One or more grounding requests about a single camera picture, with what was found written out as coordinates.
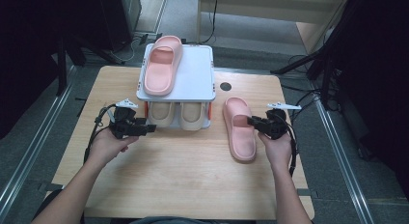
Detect white two-tier shoe rack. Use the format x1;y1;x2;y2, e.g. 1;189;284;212
136;42;217;131

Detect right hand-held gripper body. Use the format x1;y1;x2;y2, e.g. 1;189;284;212
259;101;303;141

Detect cream clog shoe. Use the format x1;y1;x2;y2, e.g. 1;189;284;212
148;101;177;128
177;101;206;131

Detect metal floor rail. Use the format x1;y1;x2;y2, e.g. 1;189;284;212
312;94;376;224
0;65;79;213

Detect person's grey clothing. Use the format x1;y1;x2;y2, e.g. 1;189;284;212
128;216;232;224

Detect pink slide slipper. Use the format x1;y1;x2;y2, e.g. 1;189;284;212
222;97;258;163
143;35;184;97

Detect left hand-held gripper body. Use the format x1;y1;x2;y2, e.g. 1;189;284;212
109;98;148;140

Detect black hanging cable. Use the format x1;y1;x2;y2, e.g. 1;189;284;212
200;0;221;45

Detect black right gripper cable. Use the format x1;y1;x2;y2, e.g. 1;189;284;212
279;112;298;178

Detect black floor cables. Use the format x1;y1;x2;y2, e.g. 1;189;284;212
281;53;324;124

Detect white floor cable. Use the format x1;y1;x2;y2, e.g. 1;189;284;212
110;39;137;63

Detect person's left hand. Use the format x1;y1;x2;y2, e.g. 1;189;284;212
87;126;140;170

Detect person's right hand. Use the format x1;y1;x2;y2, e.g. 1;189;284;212
258;130;293;174

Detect light wooden partition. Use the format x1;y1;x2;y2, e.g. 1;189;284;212
196;0;352;55

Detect black tripod stand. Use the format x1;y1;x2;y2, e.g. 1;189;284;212
269;40;341;110
54;32;126;97

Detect black tape strip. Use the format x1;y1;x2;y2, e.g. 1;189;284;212
38;182;65;194
297;187;319;200

